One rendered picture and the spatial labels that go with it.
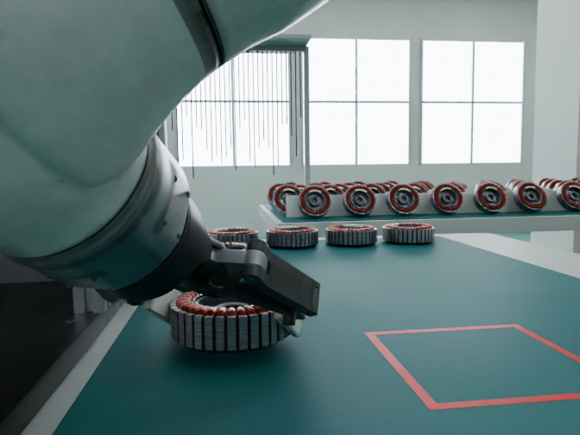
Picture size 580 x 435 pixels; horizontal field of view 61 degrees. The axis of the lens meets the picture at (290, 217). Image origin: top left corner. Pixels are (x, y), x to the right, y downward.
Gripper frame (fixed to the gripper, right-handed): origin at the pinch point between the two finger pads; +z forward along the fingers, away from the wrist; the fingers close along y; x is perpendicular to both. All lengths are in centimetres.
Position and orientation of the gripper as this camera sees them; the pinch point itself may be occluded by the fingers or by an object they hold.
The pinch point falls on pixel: (230, 311)
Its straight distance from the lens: 46.8
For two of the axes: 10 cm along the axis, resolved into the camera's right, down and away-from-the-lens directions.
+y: 9.7, 0.2, -2.3
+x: 1.2, -9.1, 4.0
